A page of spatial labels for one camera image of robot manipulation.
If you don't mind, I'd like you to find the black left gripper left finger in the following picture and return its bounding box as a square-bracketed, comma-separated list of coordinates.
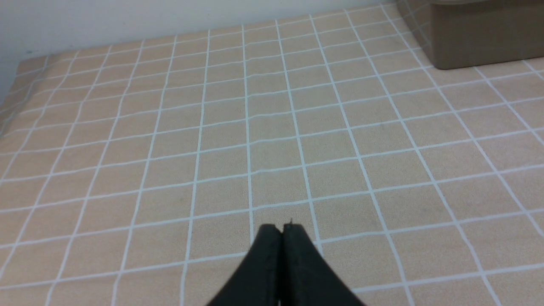
[208, 224, 283, 306]

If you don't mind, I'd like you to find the beige checkered tablecloth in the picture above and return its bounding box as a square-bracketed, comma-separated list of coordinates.
[0, 3, 544, 306]

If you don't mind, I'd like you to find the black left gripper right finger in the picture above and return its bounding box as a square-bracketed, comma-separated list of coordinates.
[280, 223, 365, 306]

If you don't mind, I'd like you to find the olive green plastic bin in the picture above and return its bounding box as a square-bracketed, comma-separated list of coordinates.
[396, 0, 544, 70]

